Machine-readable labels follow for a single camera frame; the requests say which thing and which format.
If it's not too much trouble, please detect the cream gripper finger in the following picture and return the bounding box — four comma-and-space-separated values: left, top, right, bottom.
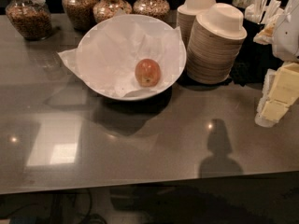
253, 15, 278, 45
255, 62, 299, 128

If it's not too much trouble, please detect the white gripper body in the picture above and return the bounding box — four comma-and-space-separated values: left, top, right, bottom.
272, 0, 299, 63

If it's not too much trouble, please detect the red yellow apple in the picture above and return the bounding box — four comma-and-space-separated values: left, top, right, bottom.
135, 59, 161, 87

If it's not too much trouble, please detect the white bowl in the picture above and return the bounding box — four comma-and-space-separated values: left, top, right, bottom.
75, 14, 188, 102

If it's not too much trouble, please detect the black cutlery organizer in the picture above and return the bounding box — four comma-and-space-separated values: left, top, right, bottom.
230, 19, 282, 86

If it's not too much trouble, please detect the front stack of paper bowls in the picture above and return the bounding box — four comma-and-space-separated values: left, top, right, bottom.
186, 3, 247, 85

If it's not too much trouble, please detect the stack of paper bowls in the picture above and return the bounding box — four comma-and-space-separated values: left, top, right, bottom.
177, 0, 216, 47
186, 3, 247, 85

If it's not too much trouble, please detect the rear stack of paper bowls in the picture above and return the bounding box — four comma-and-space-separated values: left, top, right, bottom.
177, 0, 216, 47

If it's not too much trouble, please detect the glass cereal jar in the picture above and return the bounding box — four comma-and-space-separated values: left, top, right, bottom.
93, 0, 133, 23
62, 0, 98, 31
6, 0, 52, 40
133, 0, 170, 20

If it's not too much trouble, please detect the white paper liner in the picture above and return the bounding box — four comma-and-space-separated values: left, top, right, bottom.
57, 14, 183, 99

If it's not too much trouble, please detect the far left glass cereal jar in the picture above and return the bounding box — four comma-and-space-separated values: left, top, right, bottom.
6, 0, 52, 40

